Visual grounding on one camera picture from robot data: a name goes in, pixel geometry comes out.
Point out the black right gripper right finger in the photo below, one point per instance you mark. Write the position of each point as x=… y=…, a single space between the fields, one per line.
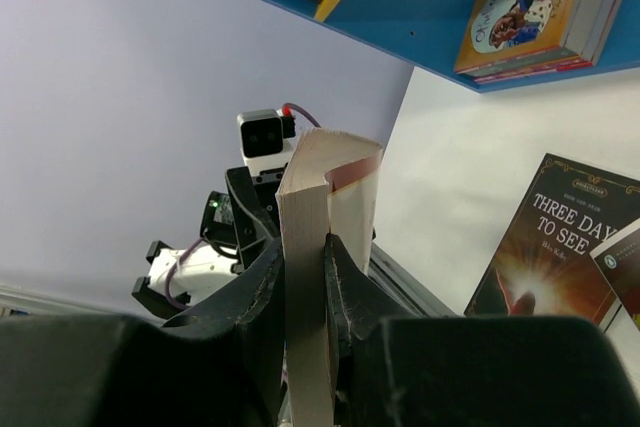
x=359 y=316

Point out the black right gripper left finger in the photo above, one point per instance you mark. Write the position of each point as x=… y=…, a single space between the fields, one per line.
x=236 y=346

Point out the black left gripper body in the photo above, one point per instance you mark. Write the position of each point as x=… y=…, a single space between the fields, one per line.
x=241 y=222

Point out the dark orange cover book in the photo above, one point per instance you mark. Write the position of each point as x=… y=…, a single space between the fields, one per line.
x=329 y=186

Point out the Huckleberry Finn paperback book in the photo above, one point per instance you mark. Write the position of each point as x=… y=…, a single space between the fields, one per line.
x=617 y=258

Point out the Othello picture book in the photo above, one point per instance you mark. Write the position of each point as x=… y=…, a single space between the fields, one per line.
x=499 y=31

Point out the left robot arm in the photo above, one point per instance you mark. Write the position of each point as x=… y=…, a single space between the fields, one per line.
x=181 y=278

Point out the Three Days to See book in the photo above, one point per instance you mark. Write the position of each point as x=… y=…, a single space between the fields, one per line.
x=542 y=266

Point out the pink spine Roald Dahl book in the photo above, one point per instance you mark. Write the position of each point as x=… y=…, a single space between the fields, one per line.
x=550 y=72

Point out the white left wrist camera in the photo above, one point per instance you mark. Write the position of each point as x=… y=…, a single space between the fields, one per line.
x=265 y=139

